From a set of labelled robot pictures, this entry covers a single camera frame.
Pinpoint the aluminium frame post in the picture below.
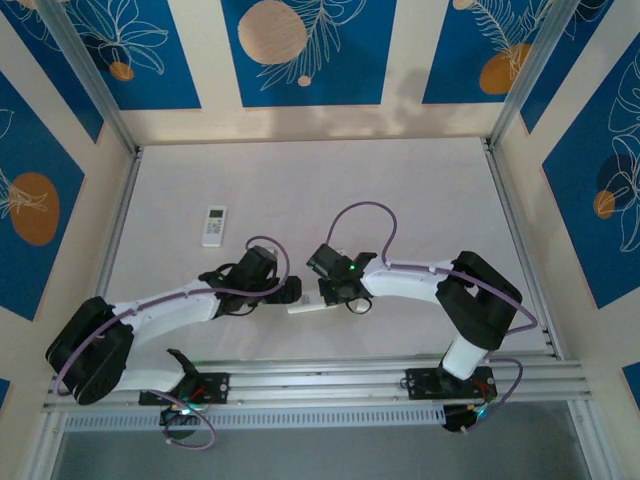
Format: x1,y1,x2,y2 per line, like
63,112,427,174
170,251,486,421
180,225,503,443
487,0,571,150
37,0,140,157

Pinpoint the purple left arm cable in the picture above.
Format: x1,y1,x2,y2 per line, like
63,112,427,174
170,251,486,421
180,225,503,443
53,235,293,450

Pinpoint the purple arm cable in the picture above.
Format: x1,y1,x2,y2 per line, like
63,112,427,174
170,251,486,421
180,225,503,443
325,200,539,436
53,235,293,450

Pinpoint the grey slotted cable duct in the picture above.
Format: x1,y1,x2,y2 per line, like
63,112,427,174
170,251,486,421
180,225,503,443
63,405,447,433

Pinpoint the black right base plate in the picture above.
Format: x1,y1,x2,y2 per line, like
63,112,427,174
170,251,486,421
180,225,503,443
404,366,500,402

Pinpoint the white remote control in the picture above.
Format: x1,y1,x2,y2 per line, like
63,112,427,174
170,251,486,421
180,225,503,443
286,292,337,316
200,204,228,249

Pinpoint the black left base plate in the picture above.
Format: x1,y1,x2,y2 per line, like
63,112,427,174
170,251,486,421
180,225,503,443
137,371,232,407

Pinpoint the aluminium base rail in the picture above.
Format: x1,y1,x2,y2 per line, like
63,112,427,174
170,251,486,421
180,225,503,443
43,352,595,412

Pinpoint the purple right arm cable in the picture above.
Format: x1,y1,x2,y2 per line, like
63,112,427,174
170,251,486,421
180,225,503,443
325,200,539,436

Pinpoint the black controller board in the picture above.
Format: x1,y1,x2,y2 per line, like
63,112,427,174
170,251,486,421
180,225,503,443
158,403,204,441
442,403,494,435

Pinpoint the aluminium table side rail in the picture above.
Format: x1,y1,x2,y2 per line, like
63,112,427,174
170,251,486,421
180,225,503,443
481,138,565,360
94,149,145,301

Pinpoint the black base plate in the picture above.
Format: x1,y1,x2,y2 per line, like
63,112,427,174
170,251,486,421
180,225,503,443
404,366,500,402
137,371,232,407

